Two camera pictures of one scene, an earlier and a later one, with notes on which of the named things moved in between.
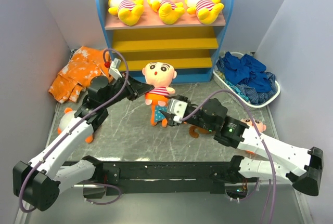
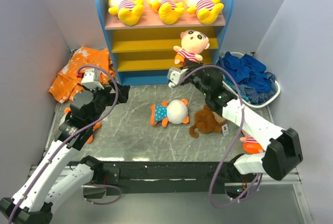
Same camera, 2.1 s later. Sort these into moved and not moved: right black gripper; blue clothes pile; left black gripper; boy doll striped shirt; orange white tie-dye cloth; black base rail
Moved: left black gripper; boy doll striped shirt; right black gripper
Not moved: blue clothes pile; black base rail; orange white tie-dye cloth
